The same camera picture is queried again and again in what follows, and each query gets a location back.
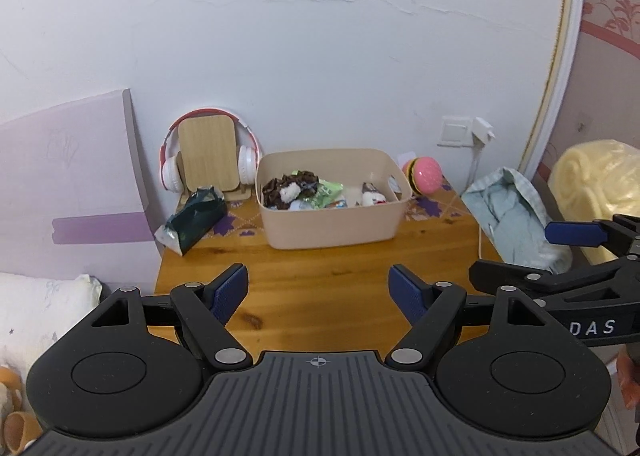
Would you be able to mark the person's right hand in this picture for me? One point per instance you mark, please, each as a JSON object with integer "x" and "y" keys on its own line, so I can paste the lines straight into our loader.
{"x": 631, "y": 381}

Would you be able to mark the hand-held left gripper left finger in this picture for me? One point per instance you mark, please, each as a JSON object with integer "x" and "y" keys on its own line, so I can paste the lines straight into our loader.
{"x": 227, "y": 293}

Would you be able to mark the beige plastic storage bin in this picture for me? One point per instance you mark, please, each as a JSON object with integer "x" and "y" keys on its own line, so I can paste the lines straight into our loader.
{"x": 330, "y": 226}

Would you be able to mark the red white headphones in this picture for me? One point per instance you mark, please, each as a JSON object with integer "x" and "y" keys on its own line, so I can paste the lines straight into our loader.
{"x": 170, "y": 170}

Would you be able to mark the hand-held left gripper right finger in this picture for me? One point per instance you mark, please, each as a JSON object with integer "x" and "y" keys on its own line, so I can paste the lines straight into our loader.
{"x": 407, "y": 293}

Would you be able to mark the white pillow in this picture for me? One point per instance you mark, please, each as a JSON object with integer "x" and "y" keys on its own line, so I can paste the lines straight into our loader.
{"x": 35, "y": 306}

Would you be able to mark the yellow rolled blanket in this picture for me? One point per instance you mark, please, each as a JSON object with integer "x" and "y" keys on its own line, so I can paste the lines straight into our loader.
{"x": 600, "y": 175}

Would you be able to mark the purple white board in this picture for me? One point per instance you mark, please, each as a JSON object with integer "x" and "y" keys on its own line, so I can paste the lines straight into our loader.
{"x": 75, "y": 175}

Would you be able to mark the white plug charger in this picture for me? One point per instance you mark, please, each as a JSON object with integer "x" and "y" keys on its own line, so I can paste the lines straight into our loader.
{"x": 481, "y": 130}

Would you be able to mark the green snack packet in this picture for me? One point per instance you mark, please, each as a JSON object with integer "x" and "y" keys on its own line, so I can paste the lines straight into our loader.
{"x": 327, "y": 193}

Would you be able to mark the pink burger toy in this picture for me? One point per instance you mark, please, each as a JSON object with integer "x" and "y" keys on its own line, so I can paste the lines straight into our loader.
{"x": 427, "y": 173}

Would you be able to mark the white plush ball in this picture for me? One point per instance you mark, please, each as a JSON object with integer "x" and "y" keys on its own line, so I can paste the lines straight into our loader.
{"x": 289, "y": 193}

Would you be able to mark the pink floral panel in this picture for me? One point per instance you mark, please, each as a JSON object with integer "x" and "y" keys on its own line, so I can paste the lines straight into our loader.
{"x": 615, "y": 60}

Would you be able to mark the purple flower table mat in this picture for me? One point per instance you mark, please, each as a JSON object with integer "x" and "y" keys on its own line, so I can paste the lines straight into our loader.
{"x": 235, "y": 226}

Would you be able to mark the wooden headphone stand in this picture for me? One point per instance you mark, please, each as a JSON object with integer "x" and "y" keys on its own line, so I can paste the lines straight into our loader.
{"x": 207, "y": 150}

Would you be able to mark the white wall socket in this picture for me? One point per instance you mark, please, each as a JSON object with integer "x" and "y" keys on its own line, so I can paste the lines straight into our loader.
{"x": 452, "y": 131}

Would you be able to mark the wooden desktop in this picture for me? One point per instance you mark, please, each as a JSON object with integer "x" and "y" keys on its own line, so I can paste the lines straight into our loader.
{"x": 320, "y": 296}

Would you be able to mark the dark green plastic bag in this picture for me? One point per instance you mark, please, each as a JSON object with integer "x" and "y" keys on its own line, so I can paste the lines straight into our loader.
{"x": 192, "y": 223}

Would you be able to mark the light green cloth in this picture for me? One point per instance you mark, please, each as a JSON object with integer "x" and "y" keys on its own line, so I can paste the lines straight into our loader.
{"x": 510, "y": 216}

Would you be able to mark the brown fuzzy scrunchie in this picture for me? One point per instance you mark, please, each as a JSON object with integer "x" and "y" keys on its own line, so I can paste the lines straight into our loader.
{"x": 275, "y": 188}

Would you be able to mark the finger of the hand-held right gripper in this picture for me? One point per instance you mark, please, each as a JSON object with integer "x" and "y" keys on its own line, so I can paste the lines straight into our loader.
{"x": 500, "y": 273}
{"x": 570, "y": 233}

